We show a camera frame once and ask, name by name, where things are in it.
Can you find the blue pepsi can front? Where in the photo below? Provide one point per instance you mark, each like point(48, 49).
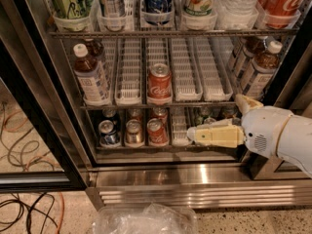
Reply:
point(108, 133)

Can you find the gold can front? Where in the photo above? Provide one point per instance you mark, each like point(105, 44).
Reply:
point(134, 132)

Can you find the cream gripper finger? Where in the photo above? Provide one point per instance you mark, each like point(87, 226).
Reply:
point(221, 133)
point(246, 104)

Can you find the white shelf tray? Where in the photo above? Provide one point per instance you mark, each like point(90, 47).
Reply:
point(179, 127)
point(185, 75)
point(129, 73)
point(214, 81)

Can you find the white bottom shelf tray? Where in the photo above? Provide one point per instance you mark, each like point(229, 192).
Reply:
point(179, 127)

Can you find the red coca-cola bottle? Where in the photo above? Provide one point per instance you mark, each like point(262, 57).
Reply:
point(278, 14)

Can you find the green can front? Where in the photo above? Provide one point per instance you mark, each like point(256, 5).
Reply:
point(207, 122)

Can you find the fridge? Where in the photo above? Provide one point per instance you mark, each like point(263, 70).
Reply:
point(37, 67)

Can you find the silver tall can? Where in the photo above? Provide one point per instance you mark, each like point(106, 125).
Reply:
point(112, 8)

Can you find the tea bottle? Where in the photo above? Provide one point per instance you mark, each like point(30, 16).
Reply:
point(244, 50)
point(260, 70)
point(90, 74)
point(96, 49)

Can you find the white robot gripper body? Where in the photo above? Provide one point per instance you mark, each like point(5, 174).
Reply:
point(262, 131)

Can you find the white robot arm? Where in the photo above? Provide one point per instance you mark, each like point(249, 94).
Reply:
point(294, 144)

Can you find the red can front bottom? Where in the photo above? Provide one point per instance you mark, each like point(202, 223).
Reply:
point(156, 131)

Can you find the red cola can middle shelf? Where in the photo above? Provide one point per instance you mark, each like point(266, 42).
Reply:
point(159, 81)

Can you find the clear plastic bin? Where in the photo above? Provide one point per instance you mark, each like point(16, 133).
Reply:
point(151, 219)

